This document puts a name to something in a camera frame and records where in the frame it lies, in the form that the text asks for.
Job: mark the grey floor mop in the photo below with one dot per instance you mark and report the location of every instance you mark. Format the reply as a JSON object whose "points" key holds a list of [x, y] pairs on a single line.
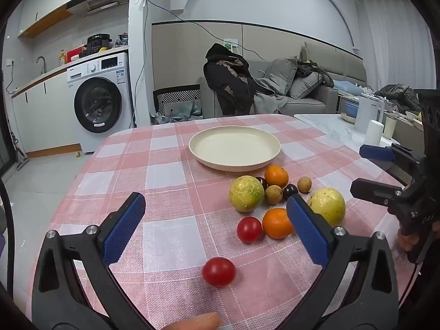
{"points": [[20, 160]]}

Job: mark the yellow passion fruit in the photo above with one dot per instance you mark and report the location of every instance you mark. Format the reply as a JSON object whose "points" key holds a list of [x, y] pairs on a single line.
{"points": [[328, 206]]}

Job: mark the white cup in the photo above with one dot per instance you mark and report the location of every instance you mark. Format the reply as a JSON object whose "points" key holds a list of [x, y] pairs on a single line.
{"points": [[374, 132]]}

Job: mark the steel range hood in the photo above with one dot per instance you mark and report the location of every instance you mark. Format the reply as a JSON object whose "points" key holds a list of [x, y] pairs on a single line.
{"points": [[99, 3]]}

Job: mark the grey sofa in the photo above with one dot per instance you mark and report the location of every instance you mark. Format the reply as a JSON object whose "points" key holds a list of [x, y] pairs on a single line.
{"points": [[309, 105]]}

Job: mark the dark clothes heap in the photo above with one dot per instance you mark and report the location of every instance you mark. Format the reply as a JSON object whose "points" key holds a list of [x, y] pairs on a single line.
{"points": [[309, 68]]}

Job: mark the cream round plate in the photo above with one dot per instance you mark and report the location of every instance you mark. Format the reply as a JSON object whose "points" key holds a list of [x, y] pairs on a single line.
{"points": [[233, 147]]}

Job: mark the red box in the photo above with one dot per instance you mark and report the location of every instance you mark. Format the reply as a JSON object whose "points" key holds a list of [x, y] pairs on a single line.
{"points": [[74, 55]]}

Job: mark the wall socket with green sticker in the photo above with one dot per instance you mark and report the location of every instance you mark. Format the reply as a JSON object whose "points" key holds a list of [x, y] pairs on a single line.
{"points": [[227, 44]]}

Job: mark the orange mandarin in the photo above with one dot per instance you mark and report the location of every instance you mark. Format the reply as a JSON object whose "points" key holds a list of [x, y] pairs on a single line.
{"points": [[276, 176], [275, 223]]}

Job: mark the brown longan with stem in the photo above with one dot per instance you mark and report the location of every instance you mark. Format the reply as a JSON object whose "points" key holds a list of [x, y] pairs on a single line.
{"points": [[274, 195]]}

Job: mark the grey plastic bag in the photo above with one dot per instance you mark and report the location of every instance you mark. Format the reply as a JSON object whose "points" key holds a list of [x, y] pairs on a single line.
{"points": [[122, 40]]}

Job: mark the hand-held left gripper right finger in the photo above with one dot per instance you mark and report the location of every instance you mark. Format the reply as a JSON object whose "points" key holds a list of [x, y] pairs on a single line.
{"points": [[309, 230]]}

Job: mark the dark purple plum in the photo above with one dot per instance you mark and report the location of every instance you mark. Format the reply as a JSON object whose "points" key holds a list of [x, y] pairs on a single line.
{"points": [[290, 189], [261, 181]]}

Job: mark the grey pillow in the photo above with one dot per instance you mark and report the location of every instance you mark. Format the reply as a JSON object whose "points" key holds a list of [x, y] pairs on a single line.
{"points": [[304, 86], [282, 75]]}

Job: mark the white base cabinet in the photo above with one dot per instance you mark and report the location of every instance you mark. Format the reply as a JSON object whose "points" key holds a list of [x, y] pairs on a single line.
{"points": [[44, 117]]}

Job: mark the light blue cloth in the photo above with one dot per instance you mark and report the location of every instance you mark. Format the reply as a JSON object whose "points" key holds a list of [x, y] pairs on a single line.
{"points": [[347, 86]]}

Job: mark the black white patterned basket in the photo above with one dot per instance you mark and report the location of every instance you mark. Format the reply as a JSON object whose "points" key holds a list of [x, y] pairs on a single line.
{"points": [[178, 94]]}

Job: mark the steel kitchen faucet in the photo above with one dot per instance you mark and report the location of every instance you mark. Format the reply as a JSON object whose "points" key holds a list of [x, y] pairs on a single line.
{"points": [[43, 67]]}

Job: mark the white curtain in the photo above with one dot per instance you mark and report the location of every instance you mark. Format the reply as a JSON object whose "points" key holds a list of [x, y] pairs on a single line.
{"points": [[395, 41]]}

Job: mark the green-patched passion fruit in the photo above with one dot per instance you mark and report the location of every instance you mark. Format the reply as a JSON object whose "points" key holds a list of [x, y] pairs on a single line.
{"points": [[245, 194]]}

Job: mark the dark grey coat pile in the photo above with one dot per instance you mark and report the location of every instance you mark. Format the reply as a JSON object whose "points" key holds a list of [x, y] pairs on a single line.
{"points": [[398, 94]]}

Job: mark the black jacket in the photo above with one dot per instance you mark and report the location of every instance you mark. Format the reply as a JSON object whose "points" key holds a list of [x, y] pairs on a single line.
{"points": [[230, 86]]}

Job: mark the white marble table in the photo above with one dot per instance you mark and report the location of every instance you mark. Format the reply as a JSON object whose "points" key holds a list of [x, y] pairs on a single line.
{"points": [[330, 127]]}

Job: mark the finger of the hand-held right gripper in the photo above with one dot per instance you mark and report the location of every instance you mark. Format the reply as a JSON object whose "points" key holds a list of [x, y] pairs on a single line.
{"points": [[371, 189], [376, 153]]}

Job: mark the black pressure cooker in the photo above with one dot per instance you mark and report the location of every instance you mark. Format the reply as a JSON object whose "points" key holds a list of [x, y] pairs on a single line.
{"points": [[99, 43]]}

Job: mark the cream cup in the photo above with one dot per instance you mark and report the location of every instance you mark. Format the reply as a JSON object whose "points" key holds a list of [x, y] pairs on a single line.
{"points": [[389, 127]]}

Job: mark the crumpled pale blue paper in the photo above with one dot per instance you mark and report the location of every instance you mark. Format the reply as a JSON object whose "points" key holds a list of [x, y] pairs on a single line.
{"points": [[185, 110]]}

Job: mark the red tomato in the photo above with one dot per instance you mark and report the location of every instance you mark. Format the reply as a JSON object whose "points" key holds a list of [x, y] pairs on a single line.
{"points": [[249, 229], [219, 271]]}

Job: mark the person's right hand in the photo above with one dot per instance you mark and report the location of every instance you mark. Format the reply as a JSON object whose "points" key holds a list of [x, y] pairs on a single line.
{"points": [[404, 242]]}

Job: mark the white kettle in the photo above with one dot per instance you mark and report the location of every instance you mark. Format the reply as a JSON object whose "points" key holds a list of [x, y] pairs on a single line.
{"points": [[367, 113]]}

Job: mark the blue container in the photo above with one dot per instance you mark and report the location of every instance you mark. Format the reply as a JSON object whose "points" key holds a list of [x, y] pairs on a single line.
{"points": [[349, 108]]}

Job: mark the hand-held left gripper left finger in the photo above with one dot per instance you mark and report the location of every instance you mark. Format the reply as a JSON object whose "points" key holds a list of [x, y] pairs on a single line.
{"points": [[125, 227]]}

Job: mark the white washing machine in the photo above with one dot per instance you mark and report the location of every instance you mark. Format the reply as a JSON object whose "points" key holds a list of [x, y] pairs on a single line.
{"points": [[103, 75]]}

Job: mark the person's left hand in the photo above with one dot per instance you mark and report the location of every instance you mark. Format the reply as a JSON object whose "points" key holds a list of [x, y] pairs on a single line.
{"points": [[196, 323]]}

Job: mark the white wall cabinet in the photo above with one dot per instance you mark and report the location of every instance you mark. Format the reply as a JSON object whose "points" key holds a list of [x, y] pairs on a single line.
{"points": [[41, 17]]}

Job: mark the pink checkered tablecloth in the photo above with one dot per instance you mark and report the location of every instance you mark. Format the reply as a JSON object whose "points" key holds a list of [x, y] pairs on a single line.
{"points": [[172, 185]]}

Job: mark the yellow soap bottle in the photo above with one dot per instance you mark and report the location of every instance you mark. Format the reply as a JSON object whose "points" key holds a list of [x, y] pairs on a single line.
{"points": [[62, 59]]}

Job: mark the white wall outlet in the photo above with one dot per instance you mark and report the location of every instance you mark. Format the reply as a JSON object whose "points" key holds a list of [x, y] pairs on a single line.
{"points": [[8, 63]]}

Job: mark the grey blanket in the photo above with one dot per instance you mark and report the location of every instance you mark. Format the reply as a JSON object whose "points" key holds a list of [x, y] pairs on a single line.
{"points": [[268, 101]]}

